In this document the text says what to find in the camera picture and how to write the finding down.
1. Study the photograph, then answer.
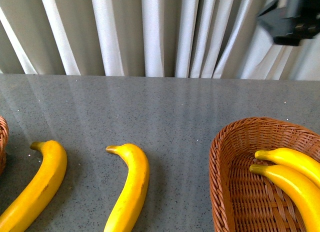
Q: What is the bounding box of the upper banana in basket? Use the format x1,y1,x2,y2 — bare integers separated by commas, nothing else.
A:
254,148,320,188

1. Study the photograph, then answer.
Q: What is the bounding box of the left brown wicker basket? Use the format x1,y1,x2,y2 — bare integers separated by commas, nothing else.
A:
0,116,9,174

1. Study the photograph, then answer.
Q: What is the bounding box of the brown wicker basket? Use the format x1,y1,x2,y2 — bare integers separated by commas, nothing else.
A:
208,117,320,232
0,116,9,174

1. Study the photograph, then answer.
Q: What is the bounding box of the lower banana in basket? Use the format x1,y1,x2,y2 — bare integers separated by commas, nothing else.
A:
249,164,320,232

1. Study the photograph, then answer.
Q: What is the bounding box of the white pleated curtain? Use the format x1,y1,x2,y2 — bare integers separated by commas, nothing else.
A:
0,0,320,80

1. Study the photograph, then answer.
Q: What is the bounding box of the right brown wicker basket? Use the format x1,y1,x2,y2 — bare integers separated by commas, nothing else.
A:
208,117,320,232

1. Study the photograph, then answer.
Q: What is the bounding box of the yellow banana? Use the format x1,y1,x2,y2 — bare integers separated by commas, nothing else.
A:
104,143,150,232
0,140,68,232

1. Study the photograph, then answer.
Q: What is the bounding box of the banana in basket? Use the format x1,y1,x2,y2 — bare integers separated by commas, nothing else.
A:
249,164,320,232
254,148,320,188

